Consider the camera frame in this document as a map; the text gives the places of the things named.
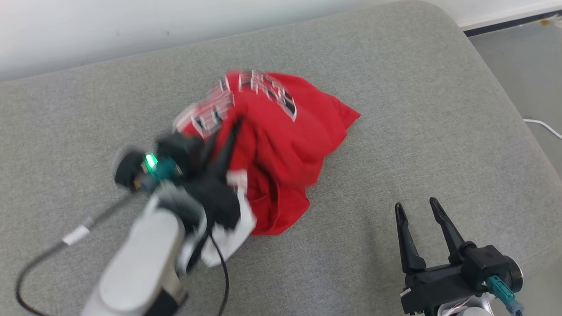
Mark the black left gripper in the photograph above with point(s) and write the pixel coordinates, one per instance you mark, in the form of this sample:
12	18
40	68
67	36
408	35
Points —
210	197

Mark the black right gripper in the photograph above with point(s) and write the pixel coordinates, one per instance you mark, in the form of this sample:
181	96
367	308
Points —
439	285

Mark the red basketball jersey number 23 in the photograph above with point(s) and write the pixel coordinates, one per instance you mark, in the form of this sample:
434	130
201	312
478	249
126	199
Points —
281	131

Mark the red shorts with white stripe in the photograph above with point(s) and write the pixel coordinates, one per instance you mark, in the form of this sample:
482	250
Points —
281	206

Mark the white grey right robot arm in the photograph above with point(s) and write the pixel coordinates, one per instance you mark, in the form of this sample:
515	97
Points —
478	309

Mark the grey fabric sofa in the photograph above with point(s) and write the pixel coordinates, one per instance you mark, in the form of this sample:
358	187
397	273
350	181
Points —
395	131

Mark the black baseboard strip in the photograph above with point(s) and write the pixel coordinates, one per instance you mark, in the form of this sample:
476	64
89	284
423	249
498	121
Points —
505	25

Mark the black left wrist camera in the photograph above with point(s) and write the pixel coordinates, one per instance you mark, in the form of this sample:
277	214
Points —
128	170

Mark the teal camera connector plug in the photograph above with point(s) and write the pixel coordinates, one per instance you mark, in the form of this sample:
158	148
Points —
502	292

